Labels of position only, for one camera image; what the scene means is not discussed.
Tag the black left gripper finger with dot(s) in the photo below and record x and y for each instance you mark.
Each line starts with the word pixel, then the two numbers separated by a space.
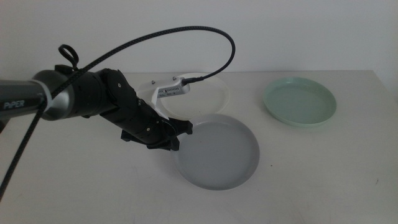
pixel 185 127
pixel 172 144

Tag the white shallow bowl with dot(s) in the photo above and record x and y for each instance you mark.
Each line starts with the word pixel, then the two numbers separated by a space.
pixel 206 99

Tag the grey shallow bowl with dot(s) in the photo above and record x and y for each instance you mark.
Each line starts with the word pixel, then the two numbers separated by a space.
pixel 217 152

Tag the pale green shallow bowl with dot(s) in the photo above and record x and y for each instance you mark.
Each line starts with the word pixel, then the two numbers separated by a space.
pixel 299 102

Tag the left robot arm black grey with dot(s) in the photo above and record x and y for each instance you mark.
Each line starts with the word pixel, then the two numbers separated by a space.
pixel 87 93

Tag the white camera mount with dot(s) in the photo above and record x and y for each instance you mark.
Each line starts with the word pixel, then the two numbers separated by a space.
pixel 155 88

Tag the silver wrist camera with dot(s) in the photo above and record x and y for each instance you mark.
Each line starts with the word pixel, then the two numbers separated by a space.
pixel 174 89

